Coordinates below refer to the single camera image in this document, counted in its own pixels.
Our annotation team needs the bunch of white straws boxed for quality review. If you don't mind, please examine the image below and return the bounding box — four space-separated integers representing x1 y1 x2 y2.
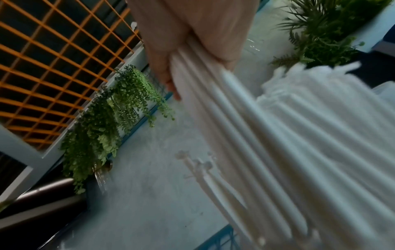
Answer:
256 61 395 245

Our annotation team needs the pale planter box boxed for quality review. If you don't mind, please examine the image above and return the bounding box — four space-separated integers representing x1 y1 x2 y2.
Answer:
348 0 395 54

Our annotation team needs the dark metal pipe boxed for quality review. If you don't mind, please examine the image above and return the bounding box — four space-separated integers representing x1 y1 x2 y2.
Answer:
0 178 88 221

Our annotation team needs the green fern plant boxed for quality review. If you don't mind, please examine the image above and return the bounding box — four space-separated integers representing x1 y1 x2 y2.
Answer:
269 0 393 70

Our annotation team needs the hanging small-leaf green plant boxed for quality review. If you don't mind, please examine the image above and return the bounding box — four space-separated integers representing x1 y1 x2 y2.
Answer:
59 64 176 195

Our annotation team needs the bundle of white paper straws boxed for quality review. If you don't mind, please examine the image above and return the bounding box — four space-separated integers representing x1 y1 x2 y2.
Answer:
168 36 328 250

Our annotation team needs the person's right hand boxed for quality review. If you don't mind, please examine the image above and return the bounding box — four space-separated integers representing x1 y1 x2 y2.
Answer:
126 0 260 101

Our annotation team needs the white panel frame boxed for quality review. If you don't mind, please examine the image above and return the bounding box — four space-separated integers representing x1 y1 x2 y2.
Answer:
0 43 149 204

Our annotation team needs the orange grid panel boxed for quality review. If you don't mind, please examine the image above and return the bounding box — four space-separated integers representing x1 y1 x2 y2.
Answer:
0 0 144 151

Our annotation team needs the blue mesh fence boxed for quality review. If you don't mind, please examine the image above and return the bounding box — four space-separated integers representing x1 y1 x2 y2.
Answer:
200 224 248 250

